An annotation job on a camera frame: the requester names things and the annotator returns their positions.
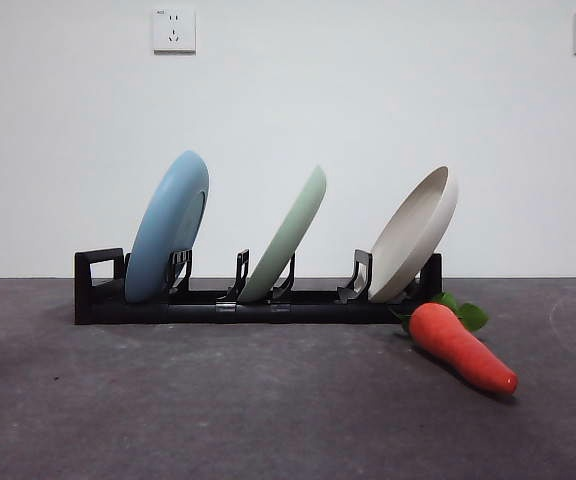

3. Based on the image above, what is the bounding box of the orange carrot with green leaves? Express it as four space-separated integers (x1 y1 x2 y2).
390 292 521 397

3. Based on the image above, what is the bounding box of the green plate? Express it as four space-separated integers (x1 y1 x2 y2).
237 163 330 305

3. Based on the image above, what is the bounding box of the blue plate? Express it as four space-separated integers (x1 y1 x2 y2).
124 149 211 305

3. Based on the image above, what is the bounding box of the beige plate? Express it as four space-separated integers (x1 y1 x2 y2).
367 165 462 304

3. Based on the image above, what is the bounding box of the black plate rack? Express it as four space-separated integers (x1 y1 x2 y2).
73 246 444 327

